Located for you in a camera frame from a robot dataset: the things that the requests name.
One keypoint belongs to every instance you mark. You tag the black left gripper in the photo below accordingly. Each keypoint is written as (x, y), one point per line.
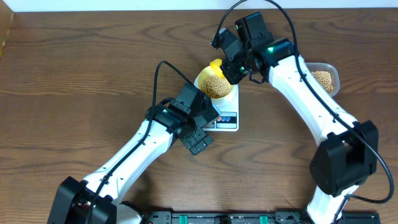
(191, 144)

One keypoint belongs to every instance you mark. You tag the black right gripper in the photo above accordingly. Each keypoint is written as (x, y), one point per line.
(232, 77)

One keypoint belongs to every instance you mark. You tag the yellow measuring scoop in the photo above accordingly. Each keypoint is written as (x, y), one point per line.
(215, 65)

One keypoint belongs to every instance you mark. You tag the yellow plastic bowl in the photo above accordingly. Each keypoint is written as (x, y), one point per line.
(203, 74)

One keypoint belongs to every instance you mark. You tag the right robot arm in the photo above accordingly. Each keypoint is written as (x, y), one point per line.
(347, 150)

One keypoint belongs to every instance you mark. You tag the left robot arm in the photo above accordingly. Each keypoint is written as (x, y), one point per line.
(98, 197)

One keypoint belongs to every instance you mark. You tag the soybeans in yellow bowl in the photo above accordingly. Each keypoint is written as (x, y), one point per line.
(215, 87)

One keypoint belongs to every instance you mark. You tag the white digital kitchen scale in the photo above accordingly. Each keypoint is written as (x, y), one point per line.
(228, 106)

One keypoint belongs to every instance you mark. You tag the pile of soybeans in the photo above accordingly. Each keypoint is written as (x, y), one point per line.
(324, 78)

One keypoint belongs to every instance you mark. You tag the clear plastic container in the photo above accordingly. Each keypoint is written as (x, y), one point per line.
(329, 68)

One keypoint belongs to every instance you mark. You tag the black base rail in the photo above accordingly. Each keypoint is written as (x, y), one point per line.
(280, 217)

